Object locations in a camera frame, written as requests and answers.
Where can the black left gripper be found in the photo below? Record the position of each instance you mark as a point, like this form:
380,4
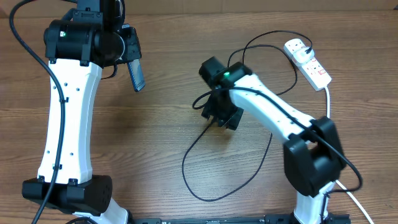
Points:
134,52

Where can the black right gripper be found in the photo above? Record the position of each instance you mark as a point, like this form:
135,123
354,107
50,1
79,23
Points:
212,111

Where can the blue screen smartphone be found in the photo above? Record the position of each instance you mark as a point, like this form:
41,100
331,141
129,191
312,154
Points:
136,75

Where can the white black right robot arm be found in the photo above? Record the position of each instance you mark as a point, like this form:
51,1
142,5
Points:
312,149

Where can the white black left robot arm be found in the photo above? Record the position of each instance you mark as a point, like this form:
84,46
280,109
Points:
88,38

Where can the white charger adapter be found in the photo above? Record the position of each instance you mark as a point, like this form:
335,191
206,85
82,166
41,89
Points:
302,56

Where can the white power strip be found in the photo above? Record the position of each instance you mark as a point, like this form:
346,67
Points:
313,71

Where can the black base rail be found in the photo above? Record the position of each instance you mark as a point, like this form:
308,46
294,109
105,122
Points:
267,219

